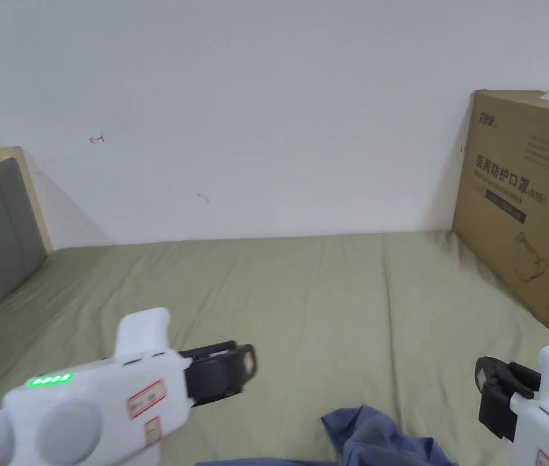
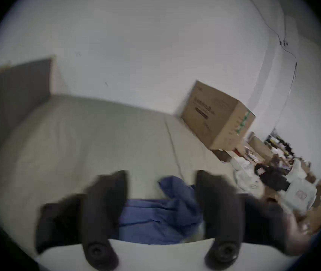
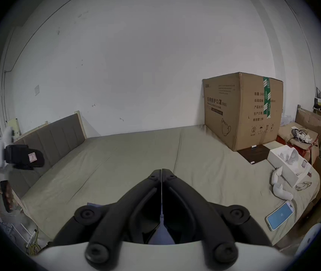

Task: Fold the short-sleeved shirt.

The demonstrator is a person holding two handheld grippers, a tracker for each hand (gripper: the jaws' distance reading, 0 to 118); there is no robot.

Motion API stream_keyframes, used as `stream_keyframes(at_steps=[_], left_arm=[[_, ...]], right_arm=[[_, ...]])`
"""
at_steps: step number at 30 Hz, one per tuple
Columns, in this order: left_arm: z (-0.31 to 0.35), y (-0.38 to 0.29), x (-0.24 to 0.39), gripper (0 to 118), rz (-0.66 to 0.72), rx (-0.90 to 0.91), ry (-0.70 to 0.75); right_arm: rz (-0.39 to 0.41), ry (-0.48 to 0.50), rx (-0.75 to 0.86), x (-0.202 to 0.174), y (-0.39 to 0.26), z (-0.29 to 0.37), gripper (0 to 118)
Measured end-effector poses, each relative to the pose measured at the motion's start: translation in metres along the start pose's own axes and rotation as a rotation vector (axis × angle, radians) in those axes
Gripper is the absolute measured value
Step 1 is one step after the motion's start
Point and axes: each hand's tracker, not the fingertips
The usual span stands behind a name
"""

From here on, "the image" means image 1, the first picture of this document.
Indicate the bed with pale green sheet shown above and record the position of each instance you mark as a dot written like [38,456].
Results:
[303,301]

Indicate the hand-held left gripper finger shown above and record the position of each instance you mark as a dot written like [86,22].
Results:
[247,365]

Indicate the large brown cardboard carton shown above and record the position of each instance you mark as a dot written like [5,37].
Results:
[522,204]

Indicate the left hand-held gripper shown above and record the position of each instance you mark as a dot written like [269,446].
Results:
[85,403]

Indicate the dark blue shirt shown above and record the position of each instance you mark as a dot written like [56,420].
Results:
[376,441]

